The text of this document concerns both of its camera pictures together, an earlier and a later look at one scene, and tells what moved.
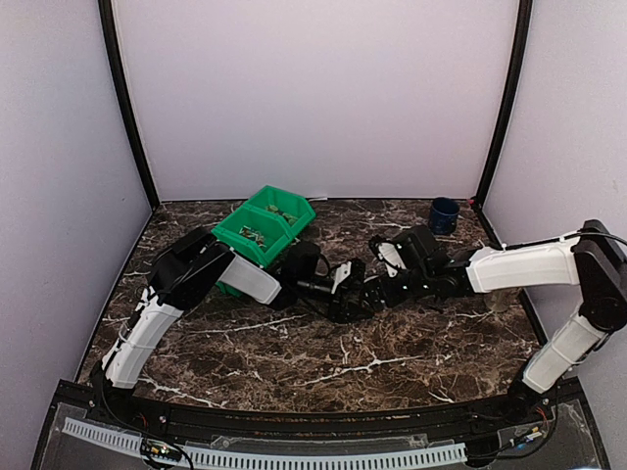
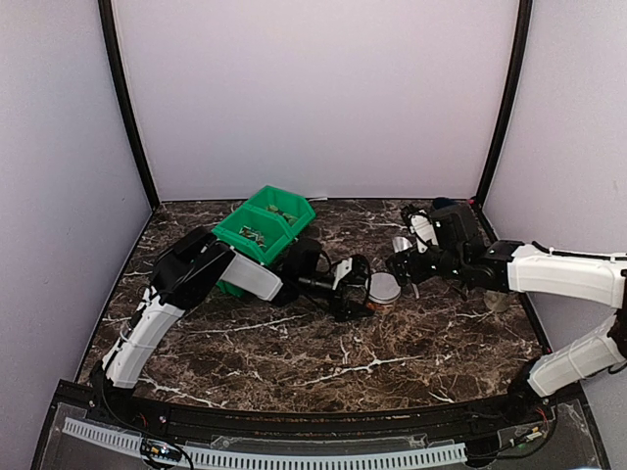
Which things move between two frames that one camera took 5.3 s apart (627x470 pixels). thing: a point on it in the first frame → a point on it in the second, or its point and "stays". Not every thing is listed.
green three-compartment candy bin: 263,229 stays
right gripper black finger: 375,293 → 398,261
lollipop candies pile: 254,235 stays
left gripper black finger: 354,283 stays
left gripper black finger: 345,313 stays
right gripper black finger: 376,303 → 406,278
